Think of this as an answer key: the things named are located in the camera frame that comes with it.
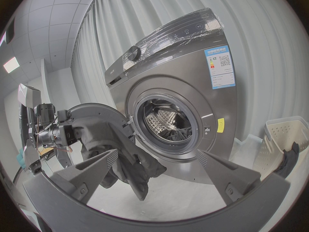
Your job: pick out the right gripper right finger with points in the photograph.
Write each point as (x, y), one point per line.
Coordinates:
(224, 175)

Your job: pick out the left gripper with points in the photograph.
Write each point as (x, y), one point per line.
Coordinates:
(67, 136)

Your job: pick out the grey washing machine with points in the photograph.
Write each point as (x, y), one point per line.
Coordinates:
(183, 81)

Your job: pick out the square ceiling light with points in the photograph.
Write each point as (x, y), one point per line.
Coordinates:
(10, 65)

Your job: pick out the black garment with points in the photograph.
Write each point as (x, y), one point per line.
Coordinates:
(289, 158)

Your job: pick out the white curtain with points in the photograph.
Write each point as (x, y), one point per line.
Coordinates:
(135, 16)

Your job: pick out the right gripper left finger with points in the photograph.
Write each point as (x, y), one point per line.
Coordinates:
(96, 170)

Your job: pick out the dark grey garment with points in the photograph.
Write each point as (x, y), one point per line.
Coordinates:
(108, 139)

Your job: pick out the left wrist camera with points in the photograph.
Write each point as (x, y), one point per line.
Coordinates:
(63, 116)

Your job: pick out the heap of dark clothes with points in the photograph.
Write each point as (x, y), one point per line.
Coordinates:
(179, 134)

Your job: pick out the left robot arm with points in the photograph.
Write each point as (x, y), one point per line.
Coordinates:
(44, 111)

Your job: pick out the cream laundry basket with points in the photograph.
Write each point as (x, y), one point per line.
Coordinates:
(277, 134)

